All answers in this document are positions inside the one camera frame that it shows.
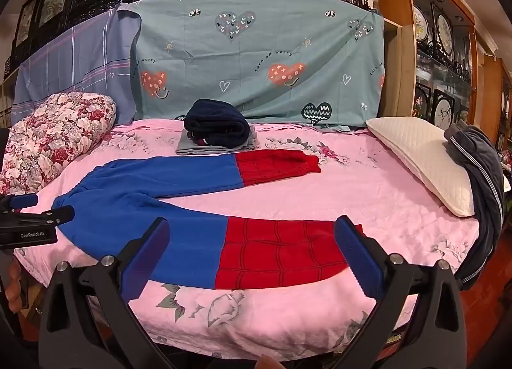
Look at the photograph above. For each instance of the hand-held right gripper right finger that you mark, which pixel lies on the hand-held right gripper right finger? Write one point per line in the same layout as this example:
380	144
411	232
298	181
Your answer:
360	257

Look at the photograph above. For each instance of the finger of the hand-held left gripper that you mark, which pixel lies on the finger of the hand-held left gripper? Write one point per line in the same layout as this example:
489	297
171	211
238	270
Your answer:
24	201
56	217

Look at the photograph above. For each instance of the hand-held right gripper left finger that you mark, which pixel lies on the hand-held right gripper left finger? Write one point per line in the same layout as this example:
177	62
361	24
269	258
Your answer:
142	261

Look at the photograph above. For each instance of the blue and red pants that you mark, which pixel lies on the blue and red pants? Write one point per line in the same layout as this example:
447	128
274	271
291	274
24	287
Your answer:
160	201

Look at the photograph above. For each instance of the dark grey striped pants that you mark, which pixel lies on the dark grey striped pants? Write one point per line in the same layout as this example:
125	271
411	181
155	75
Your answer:
484	177

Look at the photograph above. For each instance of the person's left hand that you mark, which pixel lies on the person's left hand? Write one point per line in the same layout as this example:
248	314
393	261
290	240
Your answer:
14	289

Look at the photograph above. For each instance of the pink floral bedsheet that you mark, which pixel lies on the pink floral bedsheet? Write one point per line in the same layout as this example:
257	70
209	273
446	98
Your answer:
360	193

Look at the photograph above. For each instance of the red floral quilt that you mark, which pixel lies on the red floral quilt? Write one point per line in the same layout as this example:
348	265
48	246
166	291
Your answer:
56	133

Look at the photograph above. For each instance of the white quilted pillow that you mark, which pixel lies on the white quilted pillow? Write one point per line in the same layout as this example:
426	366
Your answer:
416	149

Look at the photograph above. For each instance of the folded grey garment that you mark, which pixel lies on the folded grey garment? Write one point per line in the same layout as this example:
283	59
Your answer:
192	149

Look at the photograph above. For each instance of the blue plaid sheet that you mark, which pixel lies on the blue plaid sheet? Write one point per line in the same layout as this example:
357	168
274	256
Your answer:
80	65

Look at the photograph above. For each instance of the folded navy garment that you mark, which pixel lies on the folded navy garment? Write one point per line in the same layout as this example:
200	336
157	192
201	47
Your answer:
216	121

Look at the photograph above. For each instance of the round painted plate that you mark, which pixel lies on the round painted plate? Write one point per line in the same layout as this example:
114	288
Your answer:
422	101
444	31
443	113
420	25

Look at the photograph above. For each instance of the teal heart print sheet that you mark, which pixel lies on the teal heart print sheet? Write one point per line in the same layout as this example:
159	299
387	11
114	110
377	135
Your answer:
248	49

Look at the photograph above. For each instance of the wooden display cabinet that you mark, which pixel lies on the wooden display cabinet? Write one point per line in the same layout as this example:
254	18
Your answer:
394	5

